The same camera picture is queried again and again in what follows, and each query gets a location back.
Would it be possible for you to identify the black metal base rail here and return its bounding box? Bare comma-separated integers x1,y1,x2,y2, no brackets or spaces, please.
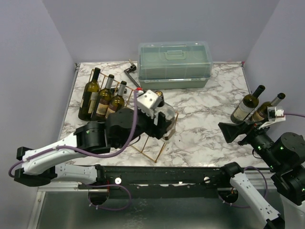
78,162,242,199

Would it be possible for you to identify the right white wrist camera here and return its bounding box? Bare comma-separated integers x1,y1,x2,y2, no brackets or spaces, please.
258,106,286,129

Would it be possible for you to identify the purple cable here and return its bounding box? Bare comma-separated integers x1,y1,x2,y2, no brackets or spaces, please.
9,92,140,177
285,112,305,119

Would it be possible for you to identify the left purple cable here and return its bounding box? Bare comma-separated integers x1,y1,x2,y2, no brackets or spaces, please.
9,92,140,177

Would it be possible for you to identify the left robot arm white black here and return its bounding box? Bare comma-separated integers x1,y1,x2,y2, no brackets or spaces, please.
9,107,175,188

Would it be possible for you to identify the clear glass liquor bottle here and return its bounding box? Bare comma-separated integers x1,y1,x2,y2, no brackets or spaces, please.
155,90,177,142

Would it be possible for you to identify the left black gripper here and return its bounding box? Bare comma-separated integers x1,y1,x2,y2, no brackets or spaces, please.
117,98,172,149

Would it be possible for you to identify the green plastic storage box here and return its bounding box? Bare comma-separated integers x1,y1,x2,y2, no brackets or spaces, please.
137,41,213,90

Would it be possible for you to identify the grey metal crank handle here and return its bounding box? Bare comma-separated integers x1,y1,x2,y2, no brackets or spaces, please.
123,59,141,88

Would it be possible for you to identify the gold wire wine rack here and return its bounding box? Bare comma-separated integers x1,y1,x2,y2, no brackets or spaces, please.
89,69,179,164

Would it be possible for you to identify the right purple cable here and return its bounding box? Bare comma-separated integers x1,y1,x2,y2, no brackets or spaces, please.
285,112,305,119

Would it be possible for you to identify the green wine bottle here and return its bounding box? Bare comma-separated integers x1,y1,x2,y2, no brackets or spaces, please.
230,85,265,124
91,74,114,121
105,81,127,119
78,68,101,121
249,93,286,122

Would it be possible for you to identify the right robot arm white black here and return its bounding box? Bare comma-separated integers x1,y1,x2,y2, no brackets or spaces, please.
218,122,305,229

